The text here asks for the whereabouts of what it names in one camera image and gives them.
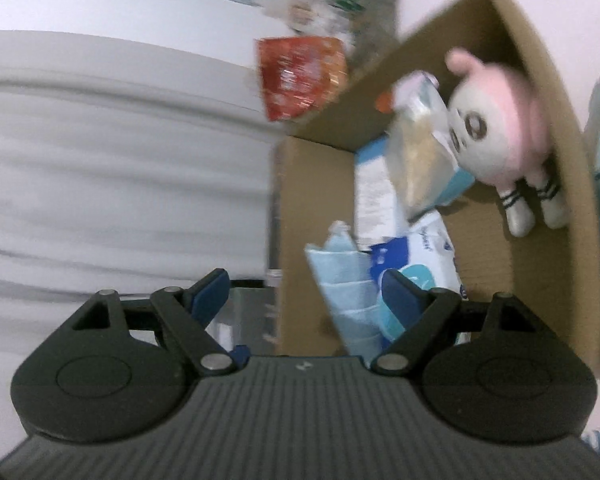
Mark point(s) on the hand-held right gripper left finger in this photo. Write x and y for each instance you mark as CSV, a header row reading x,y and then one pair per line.
x,y
210,296

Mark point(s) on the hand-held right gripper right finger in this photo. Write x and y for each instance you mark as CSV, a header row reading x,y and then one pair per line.
x,y
401,294

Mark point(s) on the blue tissue pack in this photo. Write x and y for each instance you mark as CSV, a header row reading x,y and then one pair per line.
x,y
430,260

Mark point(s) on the light blue checked towel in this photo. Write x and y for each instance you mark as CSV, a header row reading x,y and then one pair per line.
x,y
350,300

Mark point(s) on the brown cardboard box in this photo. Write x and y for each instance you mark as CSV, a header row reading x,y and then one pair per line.
x,y
480,270

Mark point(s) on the blue and white carton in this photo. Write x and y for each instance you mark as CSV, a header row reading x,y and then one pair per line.
x,y
375,195

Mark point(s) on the clear plastic snack packet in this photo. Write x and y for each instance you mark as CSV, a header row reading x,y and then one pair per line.
x,y
420,160

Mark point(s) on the pink plush toy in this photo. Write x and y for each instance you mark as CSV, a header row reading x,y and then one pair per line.
x,y
510,125

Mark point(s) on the orange and white packet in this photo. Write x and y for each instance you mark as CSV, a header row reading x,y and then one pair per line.
x,y
385,102

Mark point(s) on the red snack packet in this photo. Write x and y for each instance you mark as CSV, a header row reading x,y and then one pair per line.
x,y
300,77

